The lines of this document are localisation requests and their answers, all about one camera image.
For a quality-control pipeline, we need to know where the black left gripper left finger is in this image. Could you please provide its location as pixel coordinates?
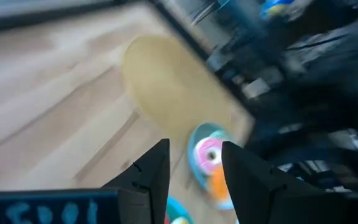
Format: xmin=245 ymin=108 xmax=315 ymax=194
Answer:
xmin=100 ymin=138 xmax=171 ymax=224

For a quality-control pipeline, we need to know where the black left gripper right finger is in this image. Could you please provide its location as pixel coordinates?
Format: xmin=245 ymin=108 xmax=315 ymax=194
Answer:
xmin=221 ymin=141 xmax=346 ymax=224

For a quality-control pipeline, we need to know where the bright teal round plate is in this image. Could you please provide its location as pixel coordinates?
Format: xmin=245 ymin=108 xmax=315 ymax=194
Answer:
xmin=165 ymin=195 xmax=195 ymax=224

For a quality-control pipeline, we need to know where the large white chocolate-drizzled donut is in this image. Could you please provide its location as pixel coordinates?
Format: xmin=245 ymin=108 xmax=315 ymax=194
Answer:
xmin=206 ymin=164 xmax=232 ymax=203

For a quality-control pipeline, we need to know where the large pink iced donut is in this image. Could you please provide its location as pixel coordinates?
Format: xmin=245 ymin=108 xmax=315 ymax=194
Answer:
xmin=194 ymin=136 xmax=224 ymax=177

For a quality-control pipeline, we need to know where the dull grey-blue round plate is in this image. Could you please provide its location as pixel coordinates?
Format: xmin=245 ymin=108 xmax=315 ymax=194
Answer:
xmin=187 ymin=122 xmax=239 ymax=212

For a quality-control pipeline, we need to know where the round woven tan placemat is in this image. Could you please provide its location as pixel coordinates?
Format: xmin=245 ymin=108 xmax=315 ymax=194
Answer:
xmin=121 ymin=34 xmax=248 ymax=147

